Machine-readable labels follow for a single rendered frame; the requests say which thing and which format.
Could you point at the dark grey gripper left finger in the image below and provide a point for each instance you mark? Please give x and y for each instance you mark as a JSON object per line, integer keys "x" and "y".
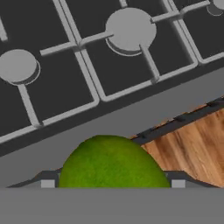
{"x": 48, "y": 180}

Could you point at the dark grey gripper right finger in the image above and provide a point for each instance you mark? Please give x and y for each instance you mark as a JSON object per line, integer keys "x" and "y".
{"x": 178, "y": 179}

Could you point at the green lime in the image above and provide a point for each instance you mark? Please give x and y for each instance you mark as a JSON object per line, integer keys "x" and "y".
{"x": 113, "y": 163}

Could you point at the black gas hob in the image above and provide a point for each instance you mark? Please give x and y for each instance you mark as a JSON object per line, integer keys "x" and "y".
{"x": 87, "y": 58}

